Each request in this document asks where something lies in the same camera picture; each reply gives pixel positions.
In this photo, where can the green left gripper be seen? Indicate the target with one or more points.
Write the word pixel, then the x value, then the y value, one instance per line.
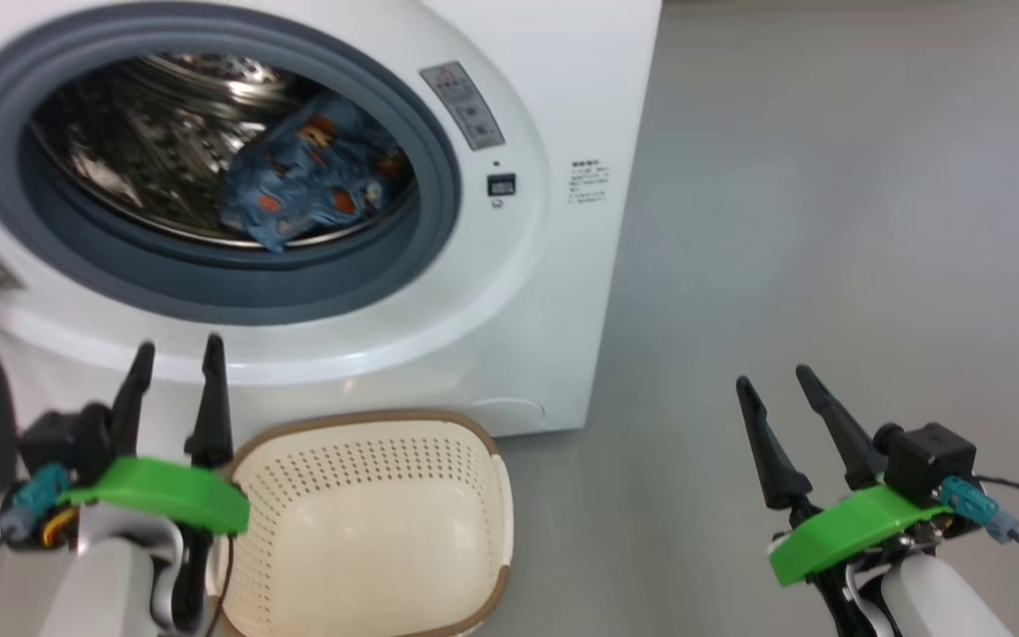
pixel 164 495

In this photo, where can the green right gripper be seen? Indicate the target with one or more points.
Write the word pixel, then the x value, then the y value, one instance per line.
pixel 846 531

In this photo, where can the blue cartoon print clothes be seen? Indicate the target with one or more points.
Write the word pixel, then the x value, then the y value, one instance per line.
pixel 306 186

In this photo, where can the grey rubber door gasket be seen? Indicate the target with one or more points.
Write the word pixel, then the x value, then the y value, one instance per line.
pixel 209 283

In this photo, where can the cream perforated laundry basket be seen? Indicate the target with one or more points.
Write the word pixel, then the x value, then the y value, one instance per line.
pixel 368 531

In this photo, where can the white washing machine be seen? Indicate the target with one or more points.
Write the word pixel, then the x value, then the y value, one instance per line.
pixel 545 310

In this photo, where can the black door lock slot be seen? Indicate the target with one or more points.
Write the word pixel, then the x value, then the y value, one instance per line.
pixel 501 185

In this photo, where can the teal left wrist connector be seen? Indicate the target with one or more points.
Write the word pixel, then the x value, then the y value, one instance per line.
pixel 32 500

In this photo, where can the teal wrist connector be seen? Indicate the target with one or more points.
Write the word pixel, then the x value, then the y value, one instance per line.
pixel 32 500
pixel 974 506

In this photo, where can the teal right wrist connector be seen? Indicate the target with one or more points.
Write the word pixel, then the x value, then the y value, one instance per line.
pixel 974 506

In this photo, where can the round drain filter cover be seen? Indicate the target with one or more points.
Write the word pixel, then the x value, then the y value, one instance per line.
pixel 509 411

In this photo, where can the grey warning sticker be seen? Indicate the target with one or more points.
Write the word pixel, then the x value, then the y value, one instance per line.
pixel 463 104

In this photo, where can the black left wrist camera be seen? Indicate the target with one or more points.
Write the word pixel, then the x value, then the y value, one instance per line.
pixel 67 438

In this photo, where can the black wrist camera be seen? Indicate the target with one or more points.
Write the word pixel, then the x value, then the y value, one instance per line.
pixel 67 438
pixel 930 460

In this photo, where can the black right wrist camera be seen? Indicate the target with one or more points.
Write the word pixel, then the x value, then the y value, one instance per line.
pixel 930 460

